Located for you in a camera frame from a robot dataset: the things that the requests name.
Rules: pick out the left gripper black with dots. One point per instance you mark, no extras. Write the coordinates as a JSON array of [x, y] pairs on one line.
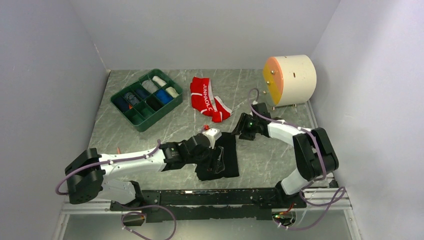
[[214, 165]]

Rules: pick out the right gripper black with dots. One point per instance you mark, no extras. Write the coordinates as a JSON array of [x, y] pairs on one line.
[[241, 127]]

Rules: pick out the black underwear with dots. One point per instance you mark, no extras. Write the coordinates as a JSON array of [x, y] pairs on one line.
[[228, 142]]

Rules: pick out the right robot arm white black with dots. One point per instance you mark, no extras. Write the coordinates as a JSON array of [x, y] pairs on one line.
[[315, 156]]

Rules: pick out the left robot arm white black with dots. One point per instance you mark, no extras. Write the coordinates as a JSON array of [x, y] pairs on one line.
[[93, 175]]

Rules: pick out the red white underwear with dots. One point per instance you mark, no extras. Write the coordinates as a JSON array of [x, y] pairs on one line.
[[205, 102]]

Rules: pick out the cream round cabinet orange front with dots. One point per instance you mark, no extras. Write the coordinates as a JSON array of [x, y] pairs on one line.
[[289, 80]]

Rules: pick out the cream rolled sock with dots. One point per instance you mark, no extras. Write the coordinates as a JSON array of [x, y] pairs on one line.
[[172, 92]]

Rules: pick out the bright blue rolled sock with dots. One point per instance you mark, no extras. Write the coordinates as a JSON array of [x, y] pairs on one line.
[[163, 96]]

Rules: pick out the black rolled sock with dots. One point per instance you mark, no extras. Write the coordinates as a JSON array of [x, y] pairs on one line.
[[154, 103]]

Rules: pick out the green compartment organizer tray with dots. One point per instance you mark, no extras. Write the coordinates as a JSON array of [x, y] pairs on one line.
[[142, 116]]

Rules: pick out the white rolled sock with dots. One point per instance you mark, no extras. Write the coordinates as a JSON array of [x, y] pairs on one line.
[[159, 81]]

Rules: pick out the grey striped rolled sock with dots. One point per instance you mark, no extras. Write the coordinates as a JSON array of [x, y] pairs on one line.
[[150, 86]]

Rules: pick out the navy blue rolled sock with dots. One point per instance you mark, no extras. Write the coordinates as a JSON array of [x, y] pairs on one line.
[[142, 93]]

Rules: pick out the dark striped rolled sock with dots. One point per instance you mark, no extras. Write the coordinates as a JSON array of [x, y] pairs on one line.
[[131, 98]]

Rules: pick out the dark blue rolled sock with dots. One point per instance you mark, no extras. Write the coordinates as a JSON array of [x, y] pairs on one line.
[[122, 104]]

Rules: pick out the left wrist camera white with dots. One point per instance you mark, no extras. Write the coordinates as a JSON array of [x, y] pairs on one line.
[[212, 134]]

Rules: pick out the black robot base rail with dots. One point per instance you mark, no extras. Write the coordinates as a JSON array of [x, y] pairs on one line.
[[238, 203]]

